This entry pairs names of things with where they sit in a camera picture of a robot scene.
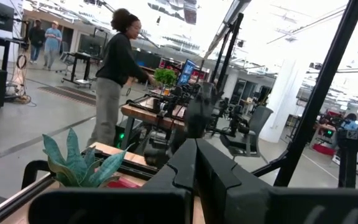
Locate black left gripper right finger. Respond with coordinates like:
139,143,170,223
196,139,272,224

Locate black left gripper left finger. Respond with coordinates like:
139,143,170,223
140,139,197,191

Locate red stapler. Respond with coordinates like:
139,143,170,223
106,178,141,189

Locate grey office chair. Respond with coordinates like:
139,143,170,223
221,105,274,159

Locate background wooden table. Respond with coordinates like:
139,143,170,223
120,95,188,131

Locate bushy green plant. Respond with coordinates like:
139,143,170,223
153,68,178,88

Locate monitor with blue screen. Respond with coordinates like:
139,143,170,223
176,58,198,86

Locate green snake plant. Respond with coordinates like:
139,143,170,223
42,128,133,189

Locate black rolling table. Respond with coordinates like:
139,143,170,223
61,51,104,90

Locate background black station frame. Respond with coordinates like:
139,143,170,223
203,12,245,94

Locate black frame handle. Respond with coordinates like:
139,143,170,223
21,159,55,190

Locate tangled floor cables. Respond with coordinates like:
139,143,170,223
5,53,37,108

